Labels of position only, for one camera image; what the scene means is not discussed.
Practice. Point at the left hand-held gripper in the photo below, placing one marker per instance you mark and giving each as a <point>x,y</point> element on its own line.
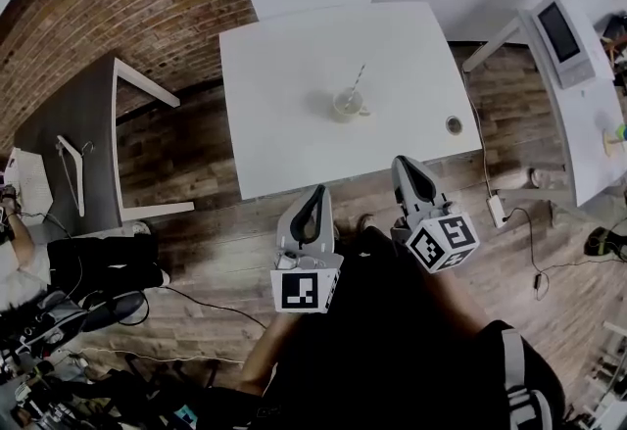
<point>299,291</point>

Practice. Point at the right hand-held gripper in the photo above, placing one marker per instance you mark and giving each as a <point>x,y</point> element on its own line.
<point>441,242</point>

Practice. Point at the cream ceramic mug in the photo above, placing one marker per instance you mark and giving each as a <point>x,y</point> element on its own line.
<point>340,117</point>

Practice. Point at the person's right forearm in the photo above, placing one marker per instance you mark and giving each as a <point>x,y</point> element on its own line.
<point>460,300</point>

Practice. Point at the person's left forearm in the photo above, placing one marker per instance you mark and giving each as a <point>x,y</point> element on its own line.
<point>259,354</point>

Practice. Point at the person's shoe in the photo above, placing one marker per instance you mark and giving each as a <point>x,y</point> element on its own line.
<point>365,224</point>
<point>541,178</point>

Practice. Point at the round metal table grommet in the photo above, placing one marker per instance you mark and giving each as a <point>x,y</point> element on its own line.
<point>454,124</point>

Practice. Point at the white power strip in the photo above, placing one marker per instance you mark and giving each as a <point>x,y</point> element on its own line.
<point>496,211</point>

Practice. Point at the person's black clothing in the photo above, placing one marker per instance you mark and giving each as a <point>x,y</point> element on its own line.
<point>382,345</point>

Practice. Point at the white square table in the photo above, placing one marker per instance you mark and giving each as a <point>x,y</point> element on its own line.
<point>274,100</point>

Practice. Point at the long white table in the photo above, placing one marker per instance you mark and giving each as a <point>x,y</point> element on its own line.
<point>583,139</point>

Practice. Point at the black and green headset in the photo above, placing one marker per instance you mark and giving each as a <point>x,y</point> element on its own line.
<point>600,244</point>

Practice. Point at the white microwave oven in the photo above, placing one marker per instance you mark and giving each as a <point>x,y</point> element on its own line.
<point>558,33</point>

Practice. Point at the dark grey table white legs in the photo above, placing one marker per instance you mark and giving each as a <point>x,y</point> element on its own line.
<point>73,100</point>

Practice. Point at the white perforated board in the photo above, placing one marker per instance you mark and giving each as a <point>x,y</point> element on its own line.
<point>34,178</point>

